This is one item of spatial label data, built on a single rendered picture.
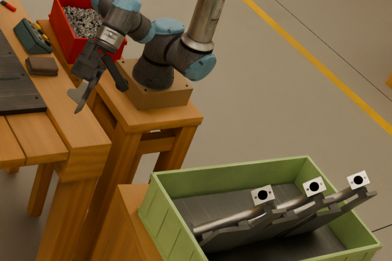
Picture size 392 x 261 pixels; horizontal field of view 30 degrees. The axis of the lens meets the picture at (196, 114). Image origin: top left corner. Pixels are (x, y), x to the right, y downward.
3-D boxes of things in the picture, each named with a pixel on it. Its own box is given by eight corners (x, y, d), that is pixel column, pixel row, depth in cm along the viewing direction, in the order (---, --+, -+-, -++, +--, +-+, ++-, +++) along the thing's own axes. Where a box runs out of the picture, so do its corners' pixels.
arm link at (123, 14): (149, 7, 209) (135, -4, 202) (130, 41, 209) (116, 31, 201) (128, -2, 213) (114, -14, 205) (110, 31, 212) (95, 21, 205)
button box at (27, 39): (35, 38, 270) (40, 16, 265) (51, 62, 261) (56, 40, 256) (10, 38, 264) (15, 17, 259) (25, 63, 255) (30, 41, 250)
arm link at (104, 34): (123, 38, 211) (125, 36, 203) (116, 52, 210) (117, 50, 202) (100, 26, 210) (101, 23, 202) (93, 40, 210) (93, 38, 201)
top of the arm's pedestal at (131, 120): (160, 73, 288) (163, 65, 286) (200, 124, 269) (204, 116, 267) (87, 78, 270) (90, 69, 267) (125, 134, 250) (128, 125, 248)
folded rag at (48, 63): (28, 75, 244) (30, 67, 242) (24, 61, 249) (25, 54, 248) (58, 76, 249) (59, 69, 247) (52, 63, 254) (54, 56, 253)
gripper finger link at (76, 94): (59, 106, 205) (74, 77, 205) (79, 115, 206) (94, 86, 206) (59, 106, 202) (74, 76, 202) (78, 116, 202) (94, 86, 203)
